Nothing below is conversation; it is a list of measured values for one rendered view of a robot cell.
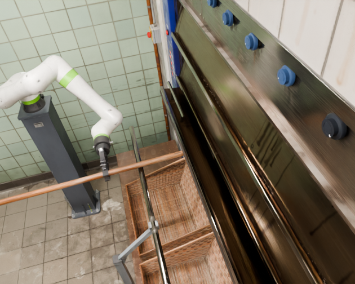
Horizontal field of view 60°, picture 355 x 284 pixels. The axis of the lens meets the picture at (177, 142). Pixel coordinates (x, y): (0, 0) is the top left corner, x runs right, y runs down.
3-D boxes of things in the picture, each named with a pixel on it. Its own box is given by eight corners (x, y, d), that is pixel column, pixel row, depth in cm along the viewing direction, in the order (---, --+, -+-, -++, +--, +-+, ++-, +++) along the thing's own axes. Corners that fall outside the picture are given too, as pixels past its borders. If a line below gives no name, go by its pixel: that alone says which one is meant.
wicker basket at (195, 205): (190, 178, 233) (188, 154, 214) (217, 245, 194) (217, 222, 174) (128, 196, 227) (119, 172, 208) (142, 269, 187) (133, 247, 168)
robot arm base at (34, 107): (27, 93, 225) (23, 86, 221) (48, 89, 226) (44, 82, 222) (22, 115, 206) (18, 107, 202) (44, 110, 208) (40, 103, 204)
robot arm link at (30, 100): (14, 105, 205) (0, 81, 192) (30, 92, 215) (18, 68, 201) (28, 109, 200) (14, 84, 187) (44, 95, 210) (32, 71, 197)
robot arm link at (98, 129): (101, 135, 197) (87, 128, 190) (113, 123, 193) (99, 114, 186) (103, 150, 187) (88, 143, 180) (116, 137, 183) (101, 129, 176)
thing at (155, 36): (160, 36, 225) (158, 22, 217) (163, 41, 217) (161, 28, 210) (150, 38, 224) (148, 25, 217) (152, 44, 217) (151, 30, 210)
